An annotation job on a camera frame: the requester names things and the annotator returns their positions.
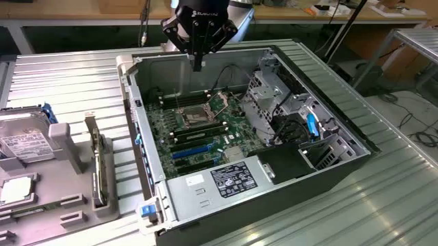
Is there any grey power supply unit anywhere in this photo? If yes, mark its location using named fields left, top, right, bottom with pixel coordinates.
left=166, top=155, right=278, bottom=223

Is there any black data wire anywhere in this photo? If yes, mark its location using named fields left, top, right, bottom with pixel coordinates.
left=212, top=65, right=257, bottom=102

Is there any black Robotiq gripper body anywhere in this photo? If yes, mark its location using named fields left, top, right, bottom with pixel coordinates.
left=174, top=0, right=230, bottom=29

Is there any blue plastic disk carrier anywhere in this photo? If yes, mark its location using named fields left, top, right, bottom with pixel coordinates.
left=33, top=102, right=59, bottom=130

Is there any long black expansion slot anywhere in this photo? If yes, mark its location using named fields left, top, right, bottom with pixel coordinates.
left=177, top=161, right=217, bottom=175
left=176, top=157, right=216, bottom=169
left=170, top=140, right=209, bottom=154

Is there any green RAM stick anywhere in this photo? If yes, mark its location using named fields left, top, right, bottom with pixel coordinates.
left=0, top=203, right=65, bottom=218
left=174, top=125, right=229, bottom=144

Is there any black RAM slot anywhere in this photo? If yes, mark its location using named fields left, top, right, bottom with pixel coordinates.
left=160, top=90, right=209, bottom=99
left=161, top=96, right=210, bottom=106
left=161, top=99, right=210, bottom=109
left=170, top=120, right=228, bottom=136
left=160, top=93, right=210, bottom=103

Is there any CPU socket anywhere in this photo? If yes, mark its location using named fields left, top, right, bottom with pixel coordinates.
left=178, top=104, right=216, bottom=129

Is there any thin metal locking lever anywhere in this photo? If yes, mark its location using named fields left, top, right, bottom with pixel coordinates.
left=174, top=88, right=182, bottom=115

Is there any perforated metal disk bay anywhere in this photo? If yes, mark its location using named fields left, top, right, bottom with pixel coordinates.
left=297, top=133, right=373, bottom=172

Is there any green motherboard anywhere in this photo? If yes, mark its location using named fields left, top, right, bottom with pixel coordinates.
left=144, top=88, right=270, bottom=178

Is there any black cable tangle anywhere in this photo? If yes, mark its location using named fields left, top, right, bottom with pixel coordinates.
left=379, top=91, right=438, bottom=149

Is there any blue plastic bay handle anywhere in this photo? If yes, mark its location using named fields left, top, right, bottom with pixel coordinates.
left=306, top=112, right=322, bottom=137

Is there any wooden desk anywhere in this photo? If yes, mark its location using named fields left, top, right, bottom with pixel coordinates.
left=0, top=0, right=433, bottom=55

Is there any Nvidia Quadro graphics card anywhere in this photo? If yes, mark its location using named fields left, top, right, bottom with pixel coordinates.
left=85, top=110, right=111, bottom=209

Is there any open black PC case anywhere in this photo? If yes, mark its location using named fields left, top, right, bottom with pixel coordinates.
left=115, top=38, right=383, bottom=246

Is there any silver hard disk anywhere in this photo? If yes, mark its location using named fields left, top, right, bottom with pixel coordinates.
left=0, top=109, right=58, bottom=164

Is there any black slanted pole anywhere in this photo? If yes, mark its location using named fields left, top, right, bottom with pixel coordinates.
left=324, top=0, right=371, bottom=60

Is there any blue expansion slot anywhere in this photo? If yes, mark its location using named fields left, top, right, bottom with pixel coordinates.
left=173, top=145, right=213, bottom=159

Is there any brown cabinet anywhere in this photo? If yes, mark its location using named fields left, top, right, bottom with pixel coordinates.
left=344, top=24, right=424, bottom=80

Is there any black box on floor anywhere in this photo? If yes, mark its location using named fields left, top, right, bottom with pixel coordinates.
left=334, top=61, right=385, bottom=97

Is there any black plastic air shroud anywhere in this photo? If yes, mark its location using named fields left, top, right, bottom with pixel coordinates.
left=246, top=141, right=317, bottom=186

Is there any small white box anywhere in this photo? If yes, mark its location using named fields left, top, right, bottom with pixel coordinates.
left=328, top=6, right=353, bottom=16

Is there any metal socket cover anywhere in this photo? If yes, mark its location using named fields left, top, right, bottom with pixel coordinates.
left=204, top=91, right=232, bottom=115

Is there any metal disk bay cage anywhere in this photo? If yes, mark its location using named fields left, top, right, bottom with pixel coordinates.
left=240, top=69, right=312, bottom=146

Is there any black power wire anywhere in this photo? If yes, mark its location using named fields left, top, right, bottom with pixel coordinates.
left=266, top=92, right=296, bottom=146

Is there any blue case latch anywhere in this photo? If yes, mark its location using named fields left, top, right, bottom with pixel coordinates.
left=140, top=203, right=156, bottom=218

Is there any flat white tray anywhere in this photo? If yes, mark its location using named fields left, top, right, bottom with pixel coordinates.
left=368, top=4, right=407, bottom=18

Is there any silver CPU chip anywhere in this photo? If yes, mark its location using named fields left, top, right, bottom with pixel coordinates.
left=0, top=177, right=35, bottom=203

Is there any metal frame table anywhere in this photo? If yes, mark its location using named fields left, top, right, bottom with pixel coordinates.
left=352, top=27, right=438, bottom=89

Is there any silver chipset heatsink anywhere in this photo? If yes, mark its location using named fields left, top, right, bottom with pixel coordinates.
left=225, top=147, right=248, bottom=159

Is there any dangling grey cable with plug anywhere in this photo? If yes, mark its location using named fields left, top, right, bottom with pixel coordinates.
left=140, top=0, right=153, bottom=48

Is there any grey parts rack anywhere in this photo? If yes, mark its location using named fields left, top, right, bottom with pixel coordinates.
left=0, top=122, right=122, bottom=246

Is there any orange and white box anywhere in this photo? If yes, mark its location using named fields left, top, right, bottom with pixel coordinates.
left=305, top=6, right=330, bottom=17

